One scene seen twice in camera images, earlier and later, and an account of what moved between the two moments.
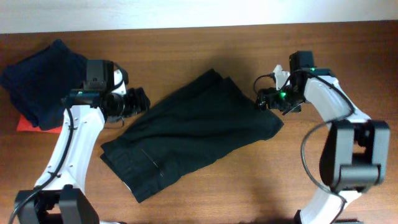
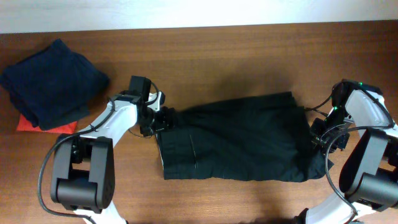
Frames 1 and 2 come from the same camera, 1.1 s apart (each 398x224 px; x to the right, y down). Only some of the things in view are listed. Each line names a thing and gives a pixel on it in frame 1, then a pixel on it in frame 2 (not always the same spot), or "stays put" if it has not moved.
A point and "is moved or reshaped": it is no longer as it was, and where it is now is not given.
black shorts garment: (203, 122) is moved or reshaped
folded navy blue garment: (40, 83) stays put
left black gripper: (137, 101) -> (166, 118)
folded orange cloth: (25, 125) stays put
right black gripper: (262, 99) -> (319, 133)
